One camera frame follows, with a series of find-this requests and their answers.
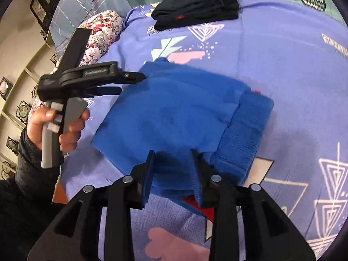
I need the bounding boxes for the floral pillow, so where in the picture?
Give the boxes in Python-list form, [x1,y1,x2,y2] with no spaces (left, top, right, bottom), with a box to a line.
[30,10,126,115]

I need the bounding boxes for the orange wooden bed edge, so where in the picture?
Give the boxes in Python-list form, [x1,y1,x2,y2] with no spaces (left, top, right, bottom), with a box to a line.
[52,181,69,204]

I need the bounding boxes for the person's left forearm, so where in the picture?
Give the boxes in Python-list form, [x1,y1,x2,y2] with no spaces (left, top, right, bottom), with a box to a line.
[0,127,64,204]

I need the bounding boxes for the beige wall shelf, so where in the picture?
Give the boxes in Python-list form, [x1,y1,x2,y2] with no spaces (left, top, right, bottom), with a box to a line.
[0,37,62,180]

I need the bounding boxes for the black folded clothes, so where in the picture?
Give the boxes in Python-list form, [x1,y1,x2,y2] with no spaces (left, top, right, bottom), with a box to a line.
[151,0,240,32]

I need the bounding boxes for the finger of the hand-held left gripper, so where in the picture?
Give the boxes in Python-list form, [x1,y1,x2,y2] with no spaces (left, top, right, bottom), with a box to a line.
[117,71,146,85]
[95,86,122,96]

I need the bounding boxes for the person's left hand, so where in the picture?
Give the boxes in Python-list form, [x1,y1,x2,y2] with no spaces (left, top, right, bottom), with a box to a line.
[27,108,90,153]

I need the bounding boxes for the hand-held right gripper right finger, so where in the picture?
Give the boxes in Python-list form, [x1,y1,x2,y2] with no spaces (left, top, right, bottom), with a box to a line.
[189,149,316,261]

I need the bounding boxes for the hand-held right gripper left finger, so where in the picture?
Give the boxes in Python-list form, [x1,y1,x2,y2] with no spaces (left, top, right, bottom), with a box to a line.
[27,150,157,261]

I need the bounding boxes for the purple printed bedsheet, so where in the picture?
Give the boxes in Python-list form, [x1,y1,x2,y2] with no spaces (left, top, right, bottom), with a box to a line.
[58,0,348,261]

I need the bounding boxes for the blue plaid pillow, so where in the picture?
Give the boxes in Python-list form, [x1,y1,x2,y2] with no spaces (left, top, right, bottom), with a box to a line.
[49,0,134,55]

